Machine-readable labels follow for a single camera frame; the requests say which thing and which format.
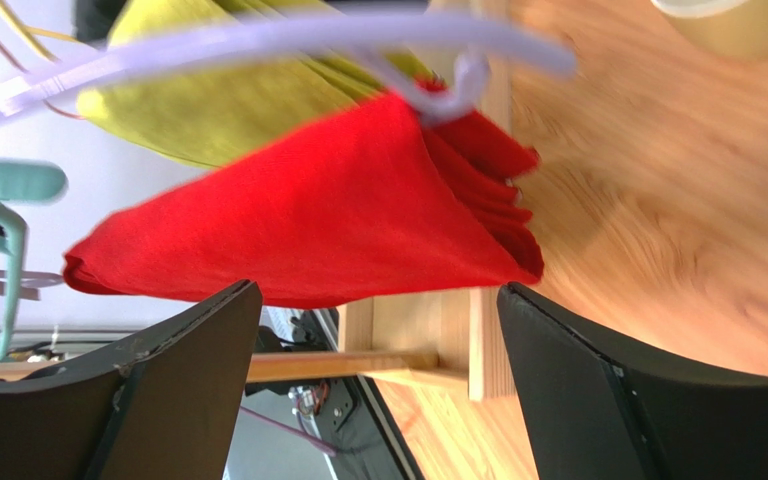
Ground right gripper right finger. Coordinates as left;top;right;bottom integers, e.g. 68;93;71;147
497;283;768;479

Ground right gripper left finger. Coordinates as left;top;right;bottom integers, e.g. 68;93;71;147
0;281;262;479

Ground red trousers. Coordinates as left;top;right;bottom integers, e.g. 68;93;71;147
62;93;544;309

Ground lavender plastic hanger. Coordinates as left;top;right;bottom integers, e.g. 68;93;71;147
0;8;577;123

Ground yellow-green trousers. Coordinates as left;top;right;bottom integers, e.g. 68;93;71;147
76;0;436;170

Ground yellow plastic hanger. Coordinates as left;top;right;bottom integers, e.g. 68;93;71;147
0;0;82;62

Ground wooden clothes rack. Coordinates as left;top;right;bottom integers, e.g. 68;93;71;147
265;9;513;399

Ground yellow mug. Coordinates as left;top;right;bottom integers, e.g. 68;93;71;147
651;0;768;59

